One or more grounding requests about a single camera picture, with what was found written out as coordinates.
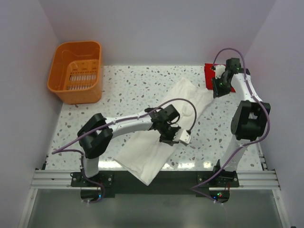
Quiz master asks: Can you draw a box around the white t shirt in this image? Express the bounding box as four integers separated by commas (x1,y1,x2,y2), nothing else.
114,77,213,186

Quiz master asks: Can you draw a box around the orange plastic basket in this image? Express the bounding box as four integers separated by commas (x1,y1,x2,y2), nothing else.
47,41,103,105

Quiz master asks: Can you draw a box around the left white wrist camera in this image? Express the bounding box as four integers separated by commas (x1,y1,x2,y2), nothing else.
175,129,191,145

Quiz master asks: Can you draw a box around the aluminium rail frame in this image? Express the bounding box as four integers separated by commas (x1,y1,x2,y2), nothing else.
18,154,289,228

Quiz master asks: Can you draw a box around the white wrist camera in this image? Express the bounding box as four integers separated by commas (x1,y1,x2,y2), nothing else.
211,65,226,79
175,129,191,145

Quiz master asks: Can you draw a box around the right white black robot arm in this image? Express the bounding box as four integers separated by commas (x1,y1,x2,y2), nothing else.
211,58,271,187

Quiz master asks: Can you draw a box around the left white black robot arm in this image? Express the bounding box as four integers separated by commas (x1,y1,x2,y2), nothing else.
77,105,181,186

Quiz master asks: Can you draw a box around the red folded t shirt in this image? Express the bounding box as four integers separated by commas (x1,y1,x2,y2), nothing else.
204,59,248,92

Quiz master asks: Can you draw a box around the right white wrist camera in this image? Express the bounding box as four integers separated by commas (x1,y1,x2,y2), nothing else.
211,65,226,79

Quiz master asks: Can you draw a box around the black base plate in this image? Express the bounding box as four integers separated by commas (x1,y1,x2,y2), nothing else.
70,171,240,203

